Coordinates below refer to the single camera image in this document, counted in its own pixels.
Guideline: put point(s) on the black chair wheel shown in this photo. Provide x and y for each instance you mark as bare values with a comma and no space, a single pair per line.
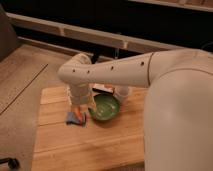
13,163

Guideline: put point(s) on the small dark box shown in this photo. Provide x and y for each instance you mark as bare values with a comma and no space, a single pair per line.
100,88

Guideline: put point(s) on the green bowl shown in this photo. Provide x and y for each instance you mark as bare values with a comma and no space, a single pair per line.
107,107

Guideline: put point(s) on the orange red pepper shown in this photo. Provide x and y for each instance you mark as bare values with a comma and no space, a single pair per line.
77,113

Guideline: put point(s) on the blue sponge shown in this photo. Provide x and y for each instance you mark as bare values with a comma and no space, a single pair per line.
72,119

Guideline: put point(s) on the wooden board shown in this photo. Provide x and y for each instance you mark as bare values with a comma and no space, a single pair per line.
97,146

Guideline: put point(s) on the white ceramic cup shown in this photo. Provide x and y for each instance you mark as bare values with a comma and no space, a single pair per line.
122,93

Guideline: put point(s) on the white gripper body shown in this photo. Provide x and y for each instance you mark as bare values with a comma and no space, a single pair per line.
80,95

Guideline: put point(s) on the white shelf rail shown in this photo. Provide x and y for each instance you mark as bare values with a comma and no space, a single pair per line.
89,35

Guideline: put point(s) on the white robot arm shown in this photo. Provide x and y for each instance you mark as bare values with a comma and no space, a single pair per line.
178,107

